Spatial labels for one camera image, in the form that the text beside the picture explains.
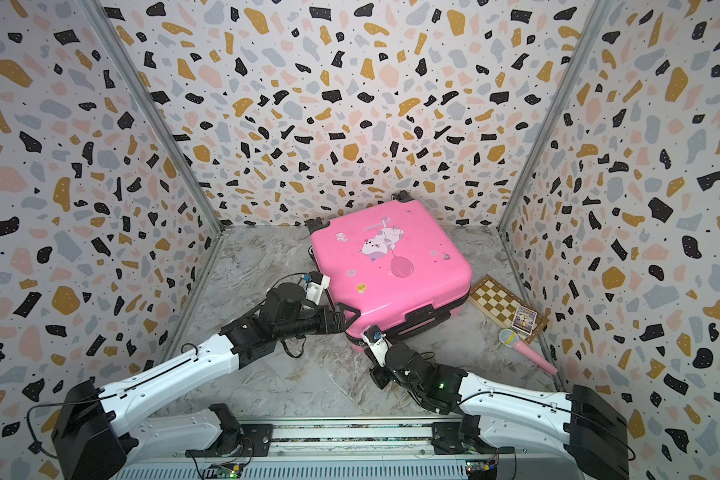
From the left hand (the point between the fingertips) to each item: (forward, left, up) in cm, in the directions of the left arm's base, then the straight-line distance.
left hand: (353, 313), depth 73 cm
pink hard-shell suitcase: (+14, -12, +1) cm, 18 cm away
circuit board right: (-30, -30, -23) cm, 48 cm away
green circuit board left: (-29, +30, -22) cm, 47 cm away
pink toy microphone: (+1, -45, -19) cm, 49 cm away
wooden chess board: (+13, -46, -20) cm, 52 cm away
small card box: (+6, -51, -17) cm, 54 cm away
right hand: (-6, -3, -10) cm, 12 cm away
